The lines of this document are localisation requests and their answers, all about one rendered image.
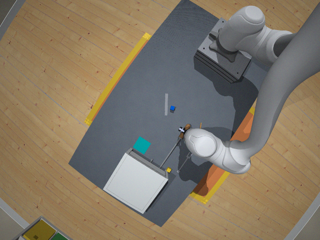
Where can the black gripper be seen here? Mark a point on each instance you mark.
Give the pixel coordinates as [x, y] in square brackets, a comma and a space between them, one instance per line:
[182, 130]

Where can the teal square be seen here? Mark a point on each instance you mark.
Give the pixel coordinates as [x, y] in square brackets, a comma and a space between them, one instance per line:
[141, 145]

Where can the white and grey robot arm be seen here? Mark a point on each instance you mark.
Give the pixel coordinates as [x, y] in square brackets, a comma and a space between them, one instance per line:
[292, 58]

